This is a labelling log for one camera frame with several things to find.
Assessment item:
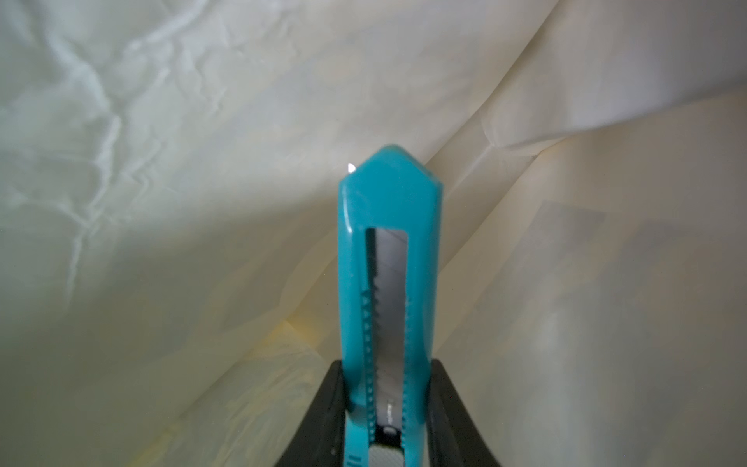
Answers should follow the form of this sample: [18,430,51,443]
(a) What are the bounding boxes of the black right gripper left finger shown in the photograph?
[275,360,347,467]

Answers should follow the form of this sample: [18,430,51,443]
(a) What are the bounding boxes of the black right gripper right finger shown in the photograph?
[427,359,501,467]

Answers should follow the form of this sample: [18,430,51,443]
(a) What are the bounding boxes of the teal utility knife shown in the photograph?
[338,145,443,466]

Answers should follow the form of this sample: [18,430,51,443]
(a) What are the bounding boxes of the cream canvas tote bag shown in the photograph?
[1,1,746,466]

